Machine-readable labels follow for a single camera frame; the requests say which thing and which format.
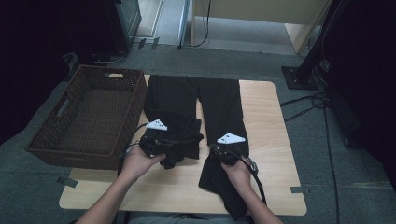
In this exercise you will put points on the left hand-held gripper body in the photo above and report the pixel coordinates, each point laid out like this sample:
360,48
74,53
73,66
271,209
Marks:
154,143

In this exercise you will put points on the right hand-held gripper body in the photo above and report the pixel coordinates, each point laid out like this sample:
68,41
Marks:
229,152

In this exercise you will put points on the black pants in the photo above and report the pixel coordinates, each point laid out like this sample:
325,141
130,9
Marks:
218,105

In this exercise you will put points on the brown woven basket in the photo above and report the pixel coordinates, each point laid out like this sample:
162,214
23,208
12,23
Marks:
93,124

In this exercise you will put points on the person's right hand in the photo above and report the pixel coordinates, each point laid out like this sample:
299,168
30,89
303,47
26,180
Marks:
238,175

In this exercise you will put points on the person's left hand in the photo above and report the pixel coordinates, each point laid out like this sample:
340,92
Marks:
138,163

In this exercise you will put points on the grey floor tape strip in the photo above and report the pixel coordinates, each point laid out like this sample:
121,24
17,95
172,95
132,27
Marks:
67,182
296,189

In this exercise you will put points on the person's grey trousers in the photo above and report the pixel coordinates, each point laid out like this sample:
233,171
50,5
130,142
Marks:
171,218

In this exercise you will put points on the black metal stand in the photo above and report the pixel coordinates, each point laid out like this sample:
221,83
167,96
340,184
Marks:
300,77

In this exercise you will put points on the leaning metal panel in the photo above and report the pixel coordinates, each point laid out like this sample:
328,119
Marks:
183,28

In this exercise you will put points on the black cabinet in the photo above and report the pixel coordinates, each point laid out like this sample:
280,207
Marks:
121,25

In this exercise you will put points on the light wooden desk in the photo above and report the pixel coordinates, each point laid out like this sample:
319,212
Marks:
264,9

